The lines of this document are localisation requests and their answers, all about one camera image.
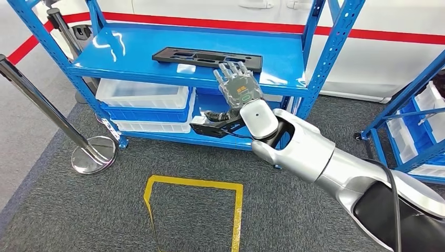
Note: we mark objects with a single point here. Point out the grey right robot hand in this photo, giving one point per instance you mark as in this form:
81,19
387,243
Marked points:
240,90

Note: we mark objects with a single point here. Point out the black plastic panel part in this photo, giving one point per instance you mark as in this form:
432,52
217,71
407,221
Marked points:
167,55

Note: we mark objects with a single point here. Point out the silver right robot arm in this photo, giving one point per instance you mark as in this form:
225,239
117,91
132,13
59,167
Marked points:
302,149

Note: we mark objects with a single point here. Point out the blue metal shelf rack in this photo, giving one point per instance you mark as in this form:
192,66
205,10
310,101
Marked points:
399,99
139,48

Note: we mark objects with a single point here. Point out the blue plastic crate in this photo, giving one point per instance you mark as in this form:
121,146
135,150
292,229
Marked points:
208,91

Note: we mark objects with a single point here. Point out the red barrier belt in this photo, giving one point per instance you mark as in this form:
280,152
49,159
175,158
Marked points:
208,23

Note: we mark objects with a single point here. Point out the yellow floor tape square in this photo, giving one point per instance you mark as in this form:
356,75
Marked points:
194,182

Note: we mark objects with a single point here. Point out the white car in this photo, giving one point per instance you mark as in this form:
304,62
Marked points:
382,69

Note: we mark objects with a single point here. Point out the blue plastic bin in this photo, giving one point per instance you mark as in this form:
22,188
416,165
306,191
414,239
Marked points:
415,132

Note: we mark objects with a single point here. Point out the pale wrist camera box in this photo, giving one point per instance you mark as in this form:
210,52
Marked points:
199,120

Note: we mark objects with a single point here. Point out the grey round base plate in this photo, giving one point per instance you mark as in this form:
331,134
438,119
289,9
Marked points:
80,97

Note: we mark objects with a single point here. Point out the chrome stanchion post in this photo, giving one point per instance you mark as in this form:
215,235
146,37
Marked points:
61,27
38,97

